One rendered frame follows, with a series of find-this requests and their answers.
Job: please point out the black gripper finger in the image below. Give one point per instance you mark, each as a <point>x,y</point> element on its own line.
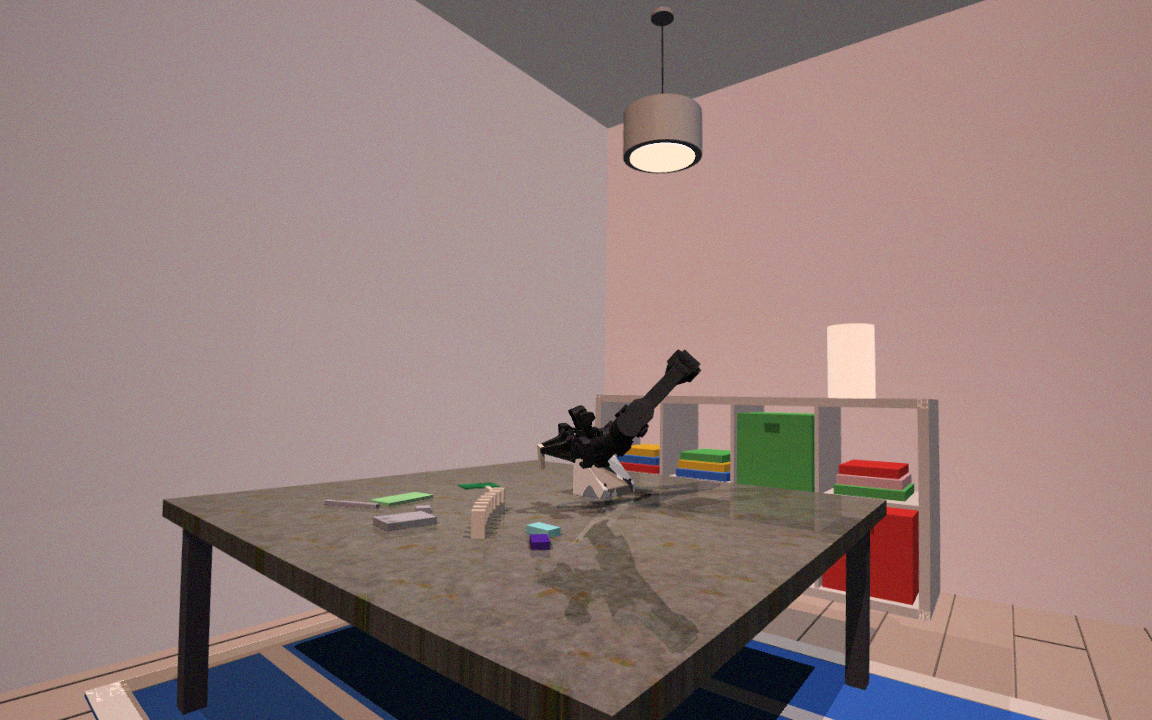
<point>559,438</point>
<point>564,450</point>

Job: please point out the light blue rectangular block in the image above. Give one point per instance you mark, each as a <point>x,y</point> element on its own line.
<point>542,528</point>

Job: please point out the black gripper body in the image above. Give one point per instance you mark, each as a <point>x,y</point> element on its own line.
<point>587,446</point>

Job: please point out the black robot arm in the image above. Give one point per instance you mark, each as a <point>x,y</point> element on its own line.
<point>633,420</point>

